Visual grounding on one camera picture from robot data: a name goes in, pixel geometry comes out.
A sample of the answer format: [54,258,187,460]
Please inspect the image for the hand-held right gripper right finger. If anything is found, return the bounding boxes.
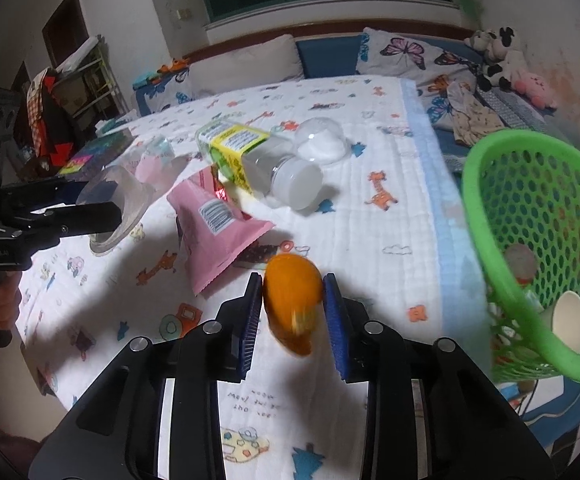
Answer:
[322,272,556,480]

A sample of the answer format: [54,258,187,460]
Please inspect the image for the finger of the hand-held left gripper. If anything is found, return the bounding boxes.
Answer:
[20,202,123,242]
[0,179,89,211]

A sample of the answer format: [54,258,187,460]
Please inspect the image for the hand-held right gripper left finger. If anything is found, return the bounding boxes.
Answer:
[30,272,263,480]

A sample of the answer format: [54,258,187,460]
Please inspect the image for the clear round plastic container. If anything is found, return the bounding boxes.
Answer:
[76,166,157,257]

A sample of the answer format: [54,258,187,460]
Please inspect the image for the small orange fruit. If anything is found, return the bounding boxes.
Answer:
[262,253,324,358]

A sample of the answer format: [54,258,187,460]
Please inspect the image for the green plastic mesh basket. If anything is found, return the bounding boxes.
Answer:
[461,129,580,383]

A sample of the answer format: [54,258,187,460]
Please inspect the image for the white paper cup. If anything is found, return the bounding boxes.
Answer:
[540,290,580,356]

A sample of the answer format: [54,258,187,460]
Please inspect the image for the dark box with colourful print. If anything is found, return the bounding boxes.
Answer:
[60,127,138,181]

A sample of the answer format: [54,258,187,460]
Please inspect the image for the hanging red checked clothes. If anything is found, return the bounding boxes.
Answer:
[24,67,78,171]

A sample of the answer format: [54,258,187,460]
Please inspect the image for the teal tissue box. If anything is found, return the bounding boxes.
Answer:
[94,115,133,136]

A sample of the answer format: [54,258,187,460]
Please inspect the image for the pink snack packet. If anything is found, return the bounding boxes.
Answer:
[166,167,275,297]

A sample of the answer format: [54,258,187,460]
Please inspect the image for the white printed blanket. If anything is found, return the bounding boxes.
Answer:
[20,74,496,480]

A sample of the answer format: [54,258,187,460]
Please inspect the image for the metal shelf rack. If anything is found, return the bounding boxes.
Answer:
[54,35,130,126]

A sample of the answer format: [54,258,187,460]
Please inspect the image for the small butterfly print pillow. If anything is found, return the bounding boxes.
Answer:
[142,67,193,116]

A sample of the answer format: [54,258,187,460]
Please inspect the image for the orange plush toy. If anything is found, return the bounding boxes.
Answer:
[157,58,191,75]

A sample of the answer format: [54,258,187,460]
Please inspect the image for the dark wooden door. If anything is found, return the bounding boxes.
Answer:
[42,0,83,68]

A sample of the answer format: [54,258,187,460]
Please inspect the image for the clear bottle with yellow label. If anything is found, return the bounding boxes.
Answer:
[195,121,324,211]

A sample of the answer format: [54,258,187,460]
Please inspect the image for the clear plastic dome lid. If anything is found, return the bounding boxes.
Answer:
[295,116,348,165]

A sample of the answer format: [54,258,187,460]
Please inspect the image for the plain white pillow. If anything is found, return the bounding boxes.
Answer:
[187,34,305,98]

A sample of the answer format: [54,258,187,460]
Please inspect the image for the blue floor mat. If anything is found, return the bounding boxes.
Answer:
[512,377,580,466]

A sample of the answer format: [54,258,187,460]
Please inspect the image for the patterned beige cloth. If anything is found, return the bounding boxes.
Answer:
[445,80,508,148]

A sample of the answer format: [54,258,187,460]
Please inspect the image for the blue headboard cushion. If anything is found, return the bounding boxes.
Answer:
[295,35,363,80]

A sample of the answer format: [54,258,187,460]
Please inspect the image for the large butterfly print pillow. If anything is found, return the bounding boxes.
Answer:
[356,27,483,91]

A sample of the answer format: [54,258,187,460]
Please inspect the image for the pink plush toy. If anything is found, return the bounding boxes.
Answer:
[512,71,560,110]

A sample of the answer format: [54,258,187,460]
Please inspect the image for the black and white plush cow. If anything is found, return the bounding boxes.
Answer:
[465,27,528,92]

